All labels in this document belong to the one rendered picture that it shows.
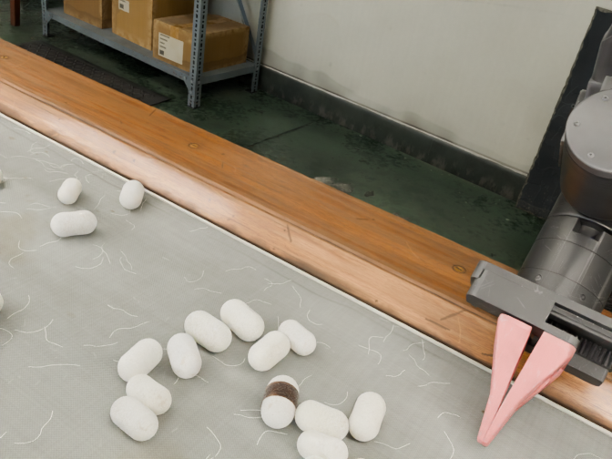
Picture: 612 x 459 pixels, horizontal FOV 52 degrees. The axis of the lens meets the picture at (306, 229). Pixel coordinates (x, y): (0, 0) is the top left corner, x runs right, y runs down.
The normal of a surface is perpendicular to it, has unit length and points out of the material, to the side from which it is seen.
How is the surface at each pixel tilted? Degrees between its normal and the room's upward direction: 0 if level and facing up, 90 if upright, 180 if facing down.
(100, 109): 0
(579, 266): 41
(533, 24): 90
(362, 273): 45
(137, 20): 90
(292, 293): 0
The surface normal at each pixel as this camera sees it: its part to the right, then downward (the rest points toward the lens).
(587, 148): -0.29, -0.44
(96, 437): 0.16, -0.84
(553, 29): -0.60, 0.34
